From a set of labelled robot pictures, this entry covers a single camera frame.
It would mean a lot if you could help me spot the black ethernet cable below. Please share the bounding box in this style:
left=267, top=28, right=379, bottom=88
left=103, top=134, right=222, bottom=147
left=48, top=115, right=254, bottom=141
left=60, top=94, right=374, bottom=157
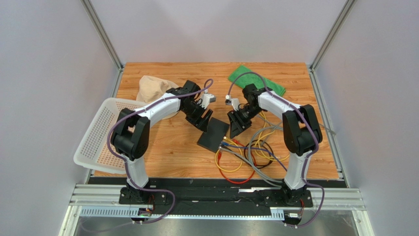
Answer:
left=229, top=140, right=275, bottom=170

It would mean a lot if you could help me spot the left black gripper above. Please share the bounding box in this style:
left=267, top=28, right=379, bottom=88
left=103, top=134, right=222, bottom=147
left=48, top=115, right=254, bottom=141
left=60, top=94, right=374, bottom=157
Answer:
left=181, top=101, right=213, bottom=133

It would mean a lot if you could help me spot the white plastic basket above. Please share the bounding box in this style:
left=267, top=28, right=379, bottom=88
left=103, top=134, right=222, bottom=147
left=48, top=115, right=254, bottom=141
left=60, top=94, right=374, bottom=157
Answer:
left=73, top=98, right=146, bottom=175

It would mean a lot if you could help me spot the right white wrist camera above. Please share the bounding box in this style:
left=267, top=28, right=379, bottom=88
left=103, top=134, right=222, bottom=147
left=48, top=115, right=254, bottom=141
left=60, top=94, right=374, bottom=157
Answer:
left=225, top=94, right=239, bottom=111

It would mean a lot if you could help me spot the grey ethernet cable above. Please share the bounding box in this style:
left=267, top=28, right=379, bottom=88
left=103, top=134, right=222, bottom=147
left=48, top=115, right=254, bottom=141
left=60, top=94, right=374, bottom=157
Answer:
left=217, top=113, right=338, bottom=188

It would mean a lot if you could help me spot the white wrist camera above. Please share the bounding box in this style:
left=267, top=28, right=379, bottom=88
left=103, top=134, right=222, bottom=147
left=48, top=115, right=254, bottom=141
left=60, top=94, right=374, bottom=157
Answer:
left=199, top=92, right=216, bottom=109
left=225, top=94, right=239, bottom=111

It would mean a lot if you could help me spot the black network switch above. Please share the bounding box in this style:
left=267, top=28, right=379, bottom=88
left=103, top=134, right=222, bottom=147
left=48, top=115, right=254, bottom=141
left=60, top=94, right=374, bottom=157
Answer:
left=197, top=118, right=230, bottom=153

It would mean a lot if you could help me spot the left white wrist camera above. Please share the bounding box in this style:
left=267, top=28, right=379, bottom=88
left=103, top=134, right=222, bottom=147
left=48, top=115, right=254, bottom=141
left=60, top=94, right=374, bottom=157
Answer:
left=199, top=92, right=216, bottom=109

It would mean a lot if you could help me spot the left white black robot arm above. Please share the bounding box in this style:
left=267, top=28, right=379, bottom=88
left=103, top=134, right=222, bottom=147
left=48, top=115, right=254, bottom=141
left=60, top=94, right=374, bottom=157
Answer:
left=106, top=79, right=215, bottom=204

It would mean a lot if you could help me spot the aluminium frame rail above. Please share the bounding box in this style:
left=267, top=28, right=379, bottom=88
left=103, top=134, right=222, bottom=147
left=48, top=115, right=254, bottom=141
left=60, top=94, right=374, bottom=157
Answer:
left=60, top=184, right=374, bottom=236

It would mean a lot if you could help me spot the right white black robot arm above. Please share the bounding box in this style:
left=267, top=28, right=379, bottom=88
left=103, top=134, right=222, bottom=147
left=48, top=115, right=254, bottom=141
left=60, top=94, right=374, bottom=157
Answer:
left=226, top=84, right=323, bottom=206

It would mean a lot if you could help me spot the red ethernet cable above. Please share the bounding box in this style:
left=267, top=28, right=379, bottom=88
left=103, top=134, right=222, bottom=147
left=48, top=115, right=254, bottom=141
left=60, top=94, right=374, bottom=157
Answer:
left=232, top=138, right=254, bottom=158
left=216, top=151, right=257, bottom=184

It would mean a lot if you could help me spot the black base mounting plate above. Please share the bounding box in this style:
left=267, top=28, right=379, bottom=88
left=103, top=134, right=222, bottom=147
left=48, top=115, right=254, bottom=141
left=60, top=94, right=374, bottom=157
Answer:
left=119, top=178, right=313, bottom=216

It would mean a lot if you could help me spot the yellow ethernet cable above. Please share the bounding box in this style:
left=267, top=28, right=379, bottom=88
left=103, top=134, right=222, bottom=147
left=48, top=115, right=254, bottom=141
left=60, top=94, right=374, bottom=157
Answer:
left=253, top=111, right=290, bottom=163
left=214, top=139, right=244, bottom=173

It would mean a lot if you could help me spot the beige cloth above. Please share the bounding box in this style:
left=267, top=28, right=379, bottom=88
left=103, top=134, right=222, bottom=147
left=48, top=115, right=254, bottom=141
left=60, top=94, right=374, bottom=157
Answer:
left=136, top=75, right=179, bottom=119

